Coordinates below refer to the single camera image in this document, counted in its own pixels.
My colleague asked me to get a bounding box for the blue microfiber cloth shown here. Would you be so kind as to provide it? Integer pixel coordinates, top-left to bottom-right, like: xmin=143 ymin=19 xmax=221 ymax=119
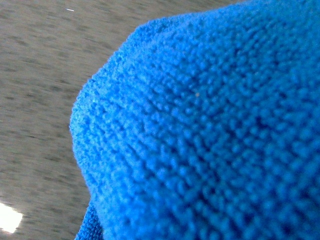
xmin=70 ymin=0 xmax=320 ymax=240

